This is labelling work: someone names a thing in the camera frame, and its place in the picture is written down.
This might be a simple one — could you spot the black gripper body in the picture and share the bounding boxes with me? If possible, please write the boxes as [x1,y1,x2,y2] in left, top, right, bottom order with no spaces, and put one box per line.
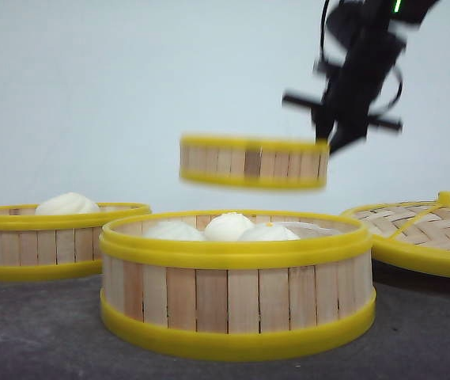
[282,7,406,131]

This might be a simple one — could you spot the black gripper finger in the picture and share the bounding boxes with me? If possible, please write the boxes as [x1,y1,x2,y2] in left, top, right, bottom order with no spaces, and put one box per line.
[312,107,335,141]
[329,120,367,155]

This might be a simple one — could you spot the bamboo steamer drawer yellow rims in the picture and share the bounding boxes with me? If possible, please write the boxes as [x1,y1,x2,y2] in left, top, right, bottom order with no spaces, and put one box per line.
[180,135,330,191]

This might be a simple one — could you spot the woven bamboo steamer lid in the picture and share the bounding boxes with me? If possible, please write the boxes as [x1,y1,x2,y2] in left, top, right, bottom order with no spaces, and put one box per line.
[342,192,450,278]

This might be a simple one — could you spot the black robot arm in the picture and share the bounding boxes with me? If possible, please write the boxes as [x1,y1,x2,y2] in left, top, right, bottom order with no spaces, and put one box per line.
[282,1,435,154]

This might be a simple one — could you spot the white steamed bun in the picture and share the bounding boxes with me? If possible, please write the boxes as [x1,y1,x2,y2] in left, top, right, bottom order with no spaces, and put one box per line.
[204,212,255,241]
[142,221,206,241]
[35,192,100,215]
[238,222,300,241]

